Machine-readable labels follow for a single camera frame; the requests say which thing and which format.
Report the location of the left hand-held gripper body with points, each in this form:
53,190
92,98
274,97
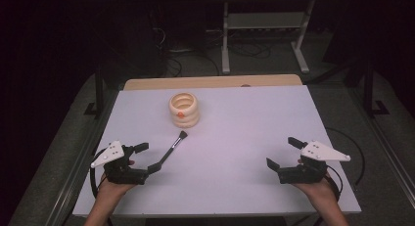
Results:
121,172

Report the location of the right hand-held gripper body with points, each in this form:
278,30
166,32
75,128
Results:
303,173

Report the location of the black makeup brush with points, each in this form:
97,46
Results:
173,149

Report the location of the cream ribbed brush holder cup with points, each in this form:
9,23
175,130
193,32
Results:
184,116

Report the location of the person's left hand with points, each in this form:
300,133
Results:
112,189

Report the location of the person's right hand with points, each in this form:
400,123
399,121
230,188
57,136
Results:
318,190

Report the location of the white board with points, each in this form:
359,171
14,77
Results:
228,154

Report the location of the black metal stand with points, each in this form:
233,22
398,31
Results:
99,89
368,89

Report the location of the wooden table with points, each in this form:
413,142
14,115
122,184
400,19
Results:
212,81

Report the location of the white metal stand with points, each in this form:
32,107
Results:
264,20

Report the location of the metal rail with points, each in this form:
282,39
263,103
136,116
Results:
75,173
391,157

